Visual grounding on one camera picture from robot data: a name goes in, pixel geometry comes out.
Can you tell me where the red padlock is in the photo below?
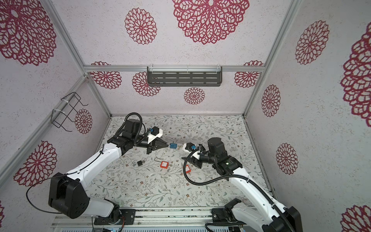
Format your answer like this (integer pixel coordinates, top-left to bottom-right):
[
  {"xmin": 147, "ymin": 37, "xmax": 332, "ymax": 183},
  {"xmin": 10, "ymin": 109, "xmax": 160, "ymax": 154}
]
[
  {"xmin": 185, "ymin": 165, "xmax": 191, "ymax": 174},
  {"xmin": 154, "ymin": 158, "xmax": 169, "ymax": 169}
]

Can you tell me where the thin black left cable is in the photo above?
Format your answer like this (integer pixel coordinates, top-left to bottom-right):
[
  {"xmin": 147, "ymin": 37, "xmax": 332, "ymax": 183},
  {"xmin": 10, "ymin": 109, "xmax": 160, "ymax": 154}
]
[{"xmin": 25, "ymin": 144, "xmax": 105, "ymax": 215}]

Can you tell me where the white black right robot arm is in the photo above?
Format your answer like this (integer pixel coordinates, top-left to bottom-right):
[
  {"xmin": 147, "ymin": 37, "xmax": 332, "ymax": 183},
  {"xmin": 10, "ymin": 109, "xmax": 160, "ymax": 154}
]
[{"xmin": 183, "ymin": 137, "xmax": 303, "ymax": 232}]

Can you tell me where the red padlock right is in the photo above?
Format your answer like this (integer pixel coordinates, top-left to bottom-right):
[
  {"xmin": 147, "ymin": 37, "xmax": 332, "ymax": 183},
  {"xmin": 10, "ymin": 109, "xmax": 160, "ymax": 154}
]
[{"xmin": 185, "ymin": 165, "xmax": 191, "ymax": 174}]

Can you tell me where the red padlock left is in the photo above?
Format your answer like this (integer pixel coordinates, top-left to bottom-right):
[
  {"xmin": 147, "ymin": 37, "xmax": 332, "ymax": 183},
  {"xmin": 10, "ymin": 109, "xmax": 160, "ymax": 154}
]
[{"xmin": 154, "ymin": 158, "xmax": 169, "ymax": 169}]

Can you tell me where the black corrugated right cable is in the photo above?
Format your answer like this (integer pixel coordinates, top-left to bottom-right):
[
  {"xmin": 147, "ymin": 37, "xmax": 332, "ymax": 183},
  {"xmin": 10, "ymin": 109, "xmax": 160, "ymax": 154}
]
[{"xmin": 182, "ymin": 147, "xmax": 296, "ymax": 232}]

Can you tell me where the black wire wall basket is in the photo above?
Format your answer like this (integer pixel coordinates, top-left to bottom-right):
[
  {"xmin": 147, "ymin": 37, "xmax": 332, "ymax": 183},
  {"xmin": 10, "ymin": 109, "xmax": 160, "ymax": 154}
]
[{"xmin": 50, "ymin": 91, "xmax": 88, "ymax": 132}]

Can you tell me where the dark metal wall shelf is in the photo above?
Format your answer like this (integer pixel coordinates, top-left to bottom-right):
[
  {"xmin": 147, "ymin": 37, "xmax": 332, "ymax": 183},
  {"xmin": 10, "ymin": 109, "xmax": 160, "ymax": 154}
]
[{"xmin": 146, "ymin": 66, "xmax": 223, "ymax": 87}]

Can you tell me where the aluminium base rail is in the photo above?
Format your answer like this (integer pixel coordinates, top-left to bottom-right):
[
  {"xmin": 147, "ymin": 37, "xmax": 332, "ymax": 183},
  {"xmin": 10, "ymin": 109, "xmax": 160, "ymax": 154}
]
[{"xmin": 52, "ymin": 206, "xmax": 295, "ymax": 232}]

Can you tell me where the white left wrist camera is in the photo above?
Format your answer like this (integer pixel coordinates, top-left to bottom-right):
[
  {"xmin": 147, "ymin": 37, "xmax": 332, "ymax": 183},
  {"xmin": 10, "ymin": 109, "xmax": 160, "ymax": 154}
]
[{"xmin": 147, "ymin": 127, "xmax": 163, "ymax": 144}]

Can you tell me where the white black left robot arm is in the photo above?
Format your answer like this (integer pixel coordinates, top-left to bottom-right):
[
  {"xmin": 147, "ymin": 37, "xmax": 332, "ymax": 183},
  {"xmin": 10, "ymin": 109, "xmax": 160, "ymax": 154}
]
[{"xmin": 48, "ymin": 119, "xmax": 170, "ymax": 224}]

